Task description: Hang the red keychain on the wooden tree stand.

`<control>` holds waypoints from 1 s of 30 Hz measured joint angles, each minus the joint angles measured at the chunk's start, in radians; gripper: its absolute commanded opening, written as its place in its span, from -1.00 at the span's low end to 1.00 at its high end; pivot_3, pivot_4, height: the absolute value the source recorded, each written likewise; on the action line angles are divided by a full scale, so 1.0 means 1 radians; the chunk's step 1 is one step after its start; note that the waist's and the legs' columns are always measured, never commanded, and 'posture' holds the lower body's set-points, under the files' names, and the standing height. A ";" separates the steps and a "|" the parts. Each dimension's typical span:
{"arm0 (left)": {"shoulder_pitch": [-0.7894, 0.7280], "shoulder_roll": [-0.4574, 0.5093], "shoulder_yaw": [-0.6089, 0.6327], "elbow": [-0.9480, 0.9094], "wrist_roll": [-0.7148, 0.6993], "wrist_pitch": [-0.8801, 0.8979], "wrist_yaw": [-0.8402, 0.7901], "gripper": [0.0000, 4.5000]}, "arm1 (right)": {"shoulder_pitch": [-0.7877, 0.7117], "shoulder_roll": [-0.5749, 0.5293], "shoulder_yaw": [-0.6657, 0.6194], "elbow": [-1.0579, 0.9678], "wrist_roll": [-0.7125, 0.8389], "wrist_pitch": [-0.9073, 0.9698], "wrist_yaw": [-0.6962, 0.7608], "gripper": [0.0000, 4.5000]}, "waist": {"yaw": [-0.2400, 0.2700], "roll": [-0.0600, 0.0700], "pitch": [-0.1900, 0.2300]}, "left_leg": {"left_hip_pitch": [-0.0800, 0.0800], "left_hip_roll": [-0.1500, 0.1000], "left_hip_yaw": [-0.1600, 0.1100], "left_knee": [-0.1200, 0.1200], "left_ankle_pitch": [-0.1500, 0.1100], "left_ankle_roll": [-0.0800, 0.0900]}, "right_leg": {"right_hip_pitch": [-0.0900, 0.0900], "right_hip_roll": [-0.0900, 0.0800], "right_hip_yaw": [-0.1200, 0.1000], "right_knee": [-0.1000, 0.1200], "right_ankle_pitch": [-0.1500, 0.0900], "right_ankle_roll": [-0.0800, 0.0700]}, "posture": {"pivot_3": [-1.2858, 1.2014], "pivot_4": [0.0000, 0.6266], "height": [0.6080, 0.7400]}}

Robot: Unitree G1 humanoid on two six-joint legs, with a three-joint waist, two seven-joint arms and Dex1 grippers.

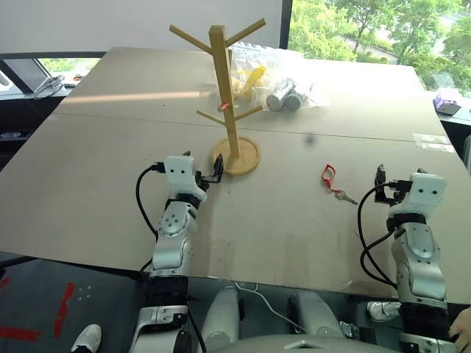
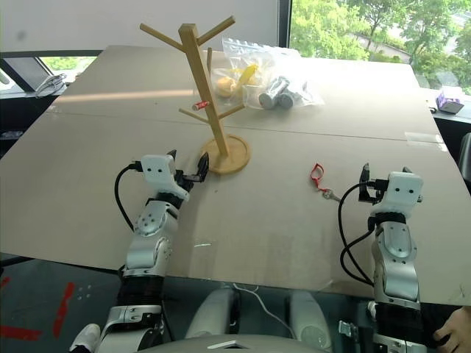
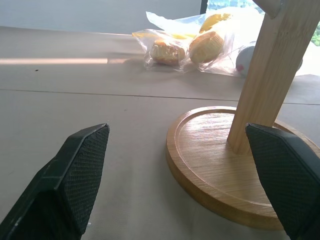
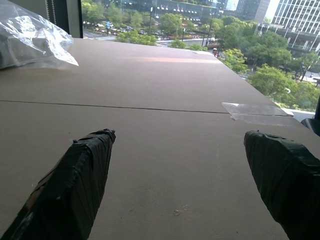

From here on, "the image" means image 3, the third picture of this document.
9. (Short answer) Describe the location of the small golden cake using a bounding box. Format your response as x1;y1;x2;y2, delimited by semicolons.
188;31;225;64
149;39;186;66

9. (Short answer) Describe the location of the clear plastic bag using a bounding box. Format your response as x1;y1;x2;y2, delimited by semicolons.
131;6;266;77

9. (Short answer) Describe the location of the yellow snack packet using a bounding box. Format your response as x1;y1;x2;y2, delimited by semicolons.
198;12;233;34

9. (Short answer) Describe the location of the wooden stand with round base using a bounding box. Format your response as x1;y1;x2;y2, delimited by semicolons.
165;0;320;231

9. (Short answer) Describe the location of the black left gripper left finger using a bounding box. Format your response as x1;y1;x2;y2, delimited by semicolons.
0;123;110;240

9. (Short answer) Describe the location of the white round object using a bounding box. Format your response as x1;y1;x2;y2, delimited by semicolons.
235;45;256;77

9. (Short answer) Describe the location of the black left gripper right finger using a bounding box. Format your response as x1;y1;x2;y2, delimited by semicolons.
245;122;320;240

